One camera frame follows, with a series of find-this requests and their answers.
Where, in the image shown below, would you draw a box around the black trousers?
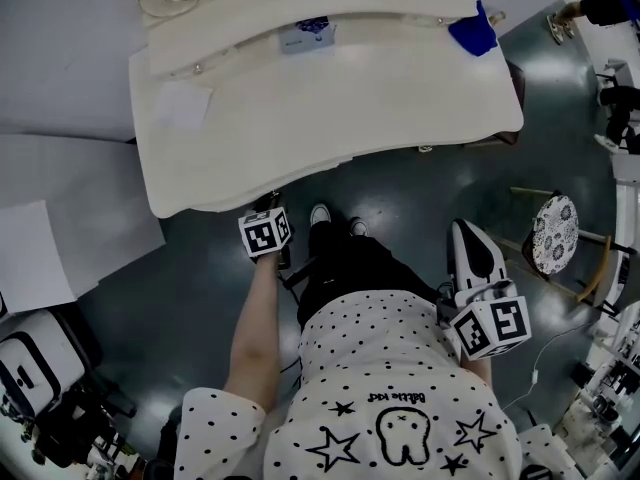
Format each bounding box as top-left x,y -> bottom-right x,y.
297,220 -> 441,327

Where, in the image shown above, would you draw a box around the person's left forearm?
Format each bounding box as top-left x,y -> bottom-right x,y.
223,255 -> 281,414

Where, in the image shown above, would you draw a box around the white ornate dressing table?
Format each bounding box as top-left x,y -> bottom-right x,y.
128,0 -> 525,219

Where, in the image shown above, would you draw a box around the small box with blue print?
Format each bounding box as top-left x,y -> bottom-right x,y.
278,17 -> 337,57

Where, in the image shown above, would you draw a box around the dark brown stool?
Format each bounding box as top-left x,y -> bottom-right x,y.
492,60 -> 527,147

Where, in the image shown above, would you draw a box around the floral round seat cushion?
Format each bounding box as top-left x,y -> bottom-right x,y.
531,195 -> 580,274

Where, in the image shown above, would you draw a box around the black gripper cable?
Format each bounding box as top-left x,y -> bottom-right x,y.
279,255 -> 321,294

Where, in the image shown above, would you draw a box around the white polka-dot shirt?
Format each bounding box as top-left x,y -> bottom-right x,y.
173,290 -> 576,480

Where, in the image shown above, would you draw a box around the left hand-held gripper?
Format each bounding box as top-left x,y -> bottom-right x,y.
238,190 -> 296,269

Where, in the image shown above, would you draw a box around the blue cloth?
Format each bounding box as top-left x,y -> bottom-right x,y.
448,0 -> 499,58

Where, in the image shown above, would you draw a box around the white case with black band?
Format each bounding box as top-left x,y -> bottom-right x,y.
0,310 -> 101,414

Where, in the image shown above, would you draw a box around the person's right forearm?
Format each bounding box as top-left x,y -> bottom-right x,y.
459,355 -> 494,385

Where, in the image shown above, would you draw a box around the white floor cable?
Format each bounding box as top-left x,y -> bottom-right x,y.
502,317 -> 601,409

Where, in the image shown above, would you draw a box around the white paper sheet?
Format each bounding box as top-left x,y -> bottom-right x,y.
154,81 -> 214,132

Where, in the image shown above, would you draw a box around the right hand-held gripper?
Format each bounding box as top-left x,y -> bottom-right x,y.
437,218 -> 532,362

